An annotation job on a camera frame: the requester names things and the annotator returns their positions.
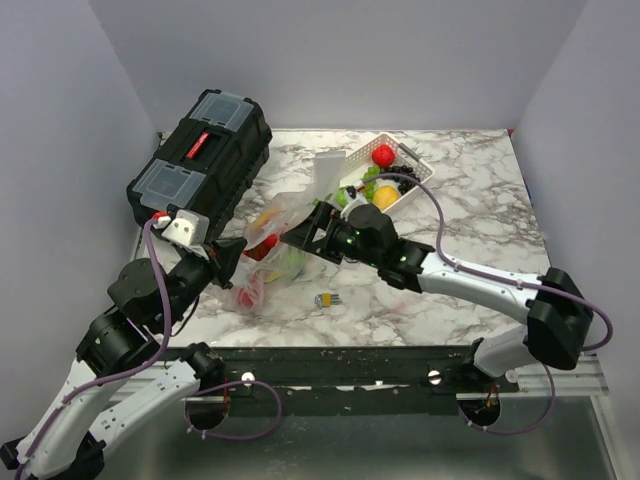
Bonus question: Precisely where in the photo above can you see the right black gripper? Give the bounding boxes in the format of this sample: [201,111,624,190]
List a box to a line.
[281,200,382,268]

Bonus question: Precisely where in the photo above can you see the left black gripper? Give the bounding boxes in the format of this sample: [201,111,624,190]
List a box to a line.
[158,234,250,332]

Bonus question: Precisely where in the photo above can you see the clear plastic bag of fruits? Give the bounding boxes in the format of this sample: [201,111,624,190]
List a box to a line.
[222,150,346,313]

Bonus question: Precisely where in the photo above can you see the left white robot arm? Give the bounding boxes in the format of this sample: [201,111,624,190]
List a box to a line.
[1,238,246,479]

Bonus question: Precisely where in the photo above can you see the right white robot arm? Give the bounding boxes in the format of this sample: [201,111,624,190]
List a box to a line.
[280,202,593,392]

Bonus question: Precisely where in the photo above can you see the green fake apple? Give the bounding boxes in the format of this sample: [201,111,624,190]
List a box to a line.
[334,186,354,209]

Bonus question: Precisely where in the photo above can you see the green fake grape bunch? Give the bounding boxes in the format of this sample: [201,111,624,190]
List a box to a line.
[357,165,381,203]

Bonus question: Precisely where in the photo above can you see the dark purple fake grapes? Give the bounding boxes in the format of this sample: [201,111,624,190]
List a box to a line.
[380,165,421,196]

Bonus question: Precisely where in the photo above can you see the red fake apple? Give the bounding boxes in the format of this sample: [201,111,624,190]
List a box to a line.
[371,145,396,169]

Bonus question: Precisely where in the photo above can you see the yellow hex key set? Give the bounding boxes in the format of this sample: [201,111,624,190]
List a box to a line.
[314,293,342,308]

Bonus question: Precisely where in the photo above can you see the black plastic toolbox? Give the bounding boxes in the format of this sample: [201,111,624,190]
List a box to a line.
[126,89,272,242]

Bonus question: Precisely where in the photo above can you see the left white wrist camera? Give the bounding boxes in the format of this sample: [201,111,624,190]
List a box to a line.
[152,210,209,248]

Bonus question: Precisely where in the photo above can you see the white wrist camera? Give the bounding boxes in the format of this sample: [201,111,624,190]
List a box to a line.
[341,186,369,218]
[152,210,209,248]

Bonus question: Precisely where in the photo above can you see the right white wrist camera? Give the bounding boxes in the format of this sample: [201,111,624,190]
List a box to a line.
[341,186,369,218]

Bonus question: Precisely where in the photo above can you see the black metal mounting rail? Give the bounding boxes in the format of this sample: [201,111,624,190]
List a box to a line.
[114,344,609,419]

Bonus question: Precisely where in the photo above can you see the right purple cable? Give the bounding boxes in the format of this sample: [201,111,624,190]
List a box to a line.
[349,172,615,436]

